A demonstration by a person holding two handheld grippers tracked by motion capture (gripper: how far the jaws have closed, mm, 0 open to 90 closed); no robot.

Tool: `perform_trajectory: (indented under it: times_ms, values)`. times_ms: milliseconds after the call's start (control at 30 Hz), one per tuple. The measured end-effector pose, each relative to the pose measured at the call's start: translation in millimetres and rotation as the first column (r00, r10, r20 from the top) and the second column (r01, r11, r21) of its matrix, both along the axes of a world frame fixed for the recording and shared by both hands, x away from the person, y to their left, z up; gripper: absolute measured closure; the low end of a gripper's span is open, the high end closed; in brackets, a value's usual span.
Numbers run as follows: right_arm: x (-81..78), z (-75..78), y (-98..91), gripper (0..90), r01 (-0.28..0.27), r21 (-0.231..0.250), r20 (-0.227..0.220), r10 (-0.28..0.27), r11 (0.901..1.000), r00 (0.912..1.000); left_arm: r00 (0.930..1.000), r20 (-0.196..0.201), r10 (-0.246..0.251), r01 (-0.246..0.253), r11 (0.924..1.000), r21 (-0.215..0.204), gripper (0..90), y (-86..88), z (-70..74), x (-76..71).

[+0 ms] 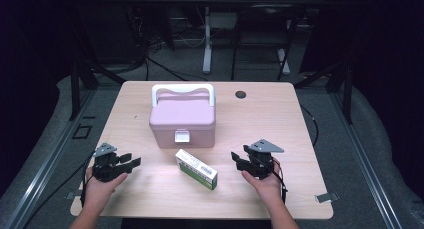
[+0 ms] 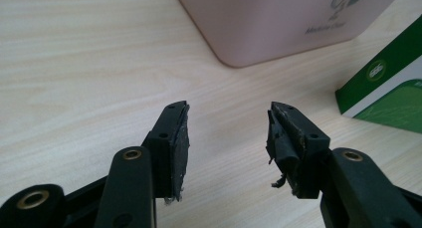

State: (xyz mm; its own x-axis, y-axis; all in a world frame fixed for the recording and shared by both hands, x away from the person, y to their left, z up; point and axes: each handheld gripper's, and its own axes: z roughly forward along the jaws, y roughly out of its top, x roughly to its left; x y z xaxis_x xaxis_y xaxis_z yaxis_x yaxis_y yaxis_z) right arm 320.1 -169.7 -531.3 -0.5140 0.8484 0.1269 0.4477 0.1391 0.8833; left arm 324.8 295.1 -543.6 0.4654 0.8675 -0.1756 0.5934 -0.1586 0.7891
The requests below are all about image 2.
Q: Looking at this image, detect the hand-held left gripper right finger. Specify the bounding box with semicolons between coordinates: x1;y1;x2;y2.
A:
265;101;331;200

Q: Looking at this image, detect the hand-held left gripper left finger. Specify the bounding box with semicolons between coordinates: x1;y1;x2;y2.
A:
142;101;191;202

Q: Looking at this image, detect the green and white carton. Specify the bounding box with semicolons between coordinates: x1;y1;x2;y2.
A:
334;14;422;134

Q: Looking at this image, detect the pink plastic storage box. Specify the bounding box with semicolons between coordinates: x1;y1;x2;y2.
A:
173;0;406;69

